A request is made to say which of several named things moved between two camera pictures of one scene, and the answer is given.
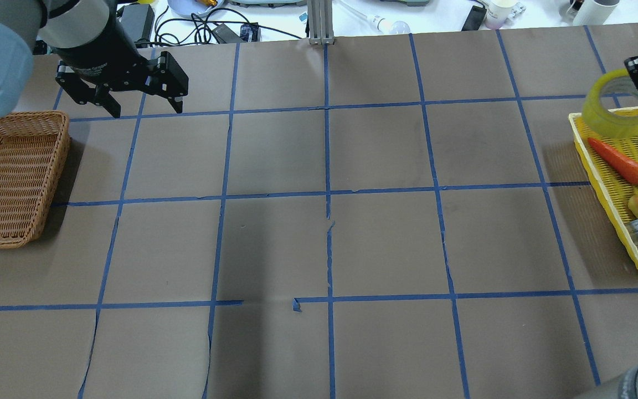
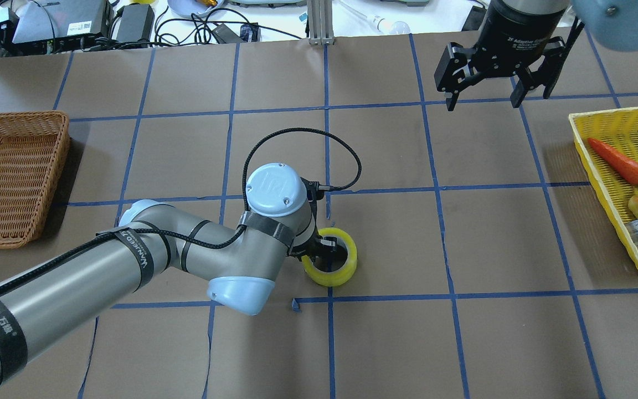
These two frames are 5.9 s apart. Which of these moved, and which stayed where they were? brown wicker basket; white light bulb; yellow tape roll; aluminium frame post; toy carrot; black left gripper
Moved: yellow tape roll; black left gripper
Stayed: brown wicker basket; toy carrot; aluminium frame post; white light bulb
